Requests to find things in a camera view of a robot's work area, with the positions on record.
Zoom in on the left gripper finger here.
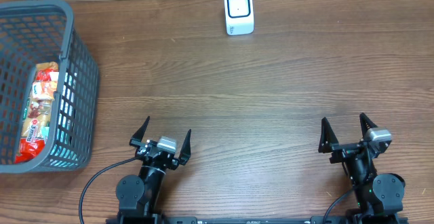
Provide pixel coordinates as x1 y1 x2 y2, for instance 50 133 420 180
178 130 191 165
131 116 150 143

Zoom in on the teal wet wipes pack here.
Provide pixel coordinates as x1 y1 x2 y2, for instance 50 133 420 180
50 73 77 168

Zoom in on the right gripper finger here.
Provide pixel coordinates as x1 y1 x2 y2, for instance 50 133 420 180
318 117 339 153
359 113 377 139

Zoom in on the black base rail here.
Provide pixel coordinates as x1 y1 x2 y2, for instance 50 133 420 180
105 215 410 224

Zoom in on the orange spaghetti packet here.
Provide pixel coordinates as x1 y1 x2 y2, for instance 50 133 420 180
14 62 59 164

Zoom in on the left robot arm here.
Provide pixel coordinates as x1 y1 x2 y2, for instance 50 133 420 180
106 118 191 223

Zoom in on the white barcode scanner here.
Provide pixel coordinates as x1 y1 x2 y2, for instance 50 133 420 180
224 0 254 36

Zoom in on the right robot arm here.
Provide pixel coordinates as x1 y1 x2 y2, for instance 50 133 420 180
318 113 408 224

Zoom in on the grey plastic mesh basket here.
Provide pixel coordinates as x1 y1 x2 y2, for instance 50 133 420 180
1 0 100 174

